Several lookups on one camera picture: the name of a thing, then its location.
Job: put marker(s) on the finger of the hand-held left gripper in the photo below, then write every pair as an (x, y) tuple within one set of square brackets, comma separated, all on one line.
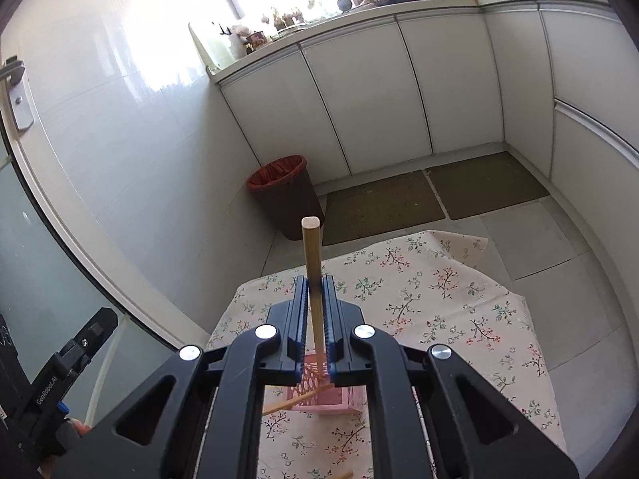
[(90, 339)]

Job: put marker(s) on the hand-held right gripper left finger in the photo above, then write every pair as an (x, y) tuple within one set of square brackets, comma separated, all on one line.
[(301, 319)]

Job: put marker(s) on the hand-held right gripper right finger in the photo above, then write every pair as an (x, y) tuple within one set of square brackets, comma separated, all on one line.
[(329, 319)]

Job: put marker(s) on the wooden chopstick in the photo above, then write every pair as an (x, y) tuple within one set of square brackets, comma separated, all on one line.
[(279, 406), (312, 254)]

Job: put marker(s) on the pink plastic basket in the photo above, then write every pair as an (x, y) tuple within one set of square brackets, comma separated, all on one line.
[(324, 400)]

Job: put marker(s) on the floral tablecloth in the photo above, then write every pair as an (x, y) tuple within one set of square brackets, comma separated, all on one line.
[(424, 309)]

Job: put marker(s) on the frosted glass door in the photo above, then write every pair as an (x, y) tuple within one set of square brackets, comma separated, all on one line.
[(30, 259)]

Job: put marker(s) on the brown trash bin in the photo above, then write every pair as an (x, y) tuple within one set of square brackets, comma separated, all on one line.
[(294, 204)]

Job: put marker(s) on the olive floor mat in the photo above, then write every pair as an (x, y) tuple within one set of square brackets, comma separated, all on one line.
[(379, 209), (484, 184)]

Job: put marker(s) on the white kitchen cabinet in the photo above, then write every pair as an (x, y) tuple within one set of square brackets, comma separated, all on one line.
[(379, 90)]

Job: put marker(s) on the white cutting board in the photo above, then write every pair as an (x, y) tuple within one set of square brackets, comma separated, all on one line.
[(212, 50)]

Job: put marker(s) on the black teapot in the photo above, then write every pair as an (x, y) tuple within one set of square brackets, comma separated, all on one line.
[(344, 5)]

